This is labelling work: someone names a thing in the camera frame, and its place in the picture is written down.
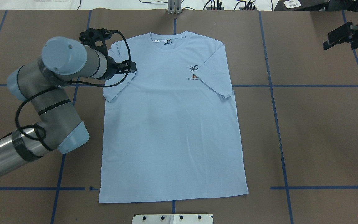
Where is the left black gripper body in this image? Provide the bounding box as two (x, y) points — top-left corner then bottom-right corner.
(106, 56), (128, 80)

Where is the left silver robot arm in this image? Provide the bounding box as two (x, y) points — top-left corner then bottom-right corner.
(0, 36), (137, 177)

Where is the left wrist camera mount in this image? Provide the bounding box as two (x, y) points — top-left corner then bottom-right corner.
(79, 27), (119, 52)

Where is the aluminium frame post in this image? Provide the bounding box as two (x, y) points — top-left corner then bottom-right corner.
(167, 0), (183, 15)

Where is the white camera mast pedestal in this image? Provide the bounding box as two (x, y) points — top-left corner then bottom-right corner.
(132, 214), (214, 224)

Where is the light blue t-shirt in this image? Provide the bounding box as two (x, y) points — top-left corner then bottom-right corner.
(99, 31), (249, 203)

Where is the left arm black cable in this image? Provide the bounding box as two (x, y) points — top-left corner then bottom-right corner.
(14, 30), (132, 151)

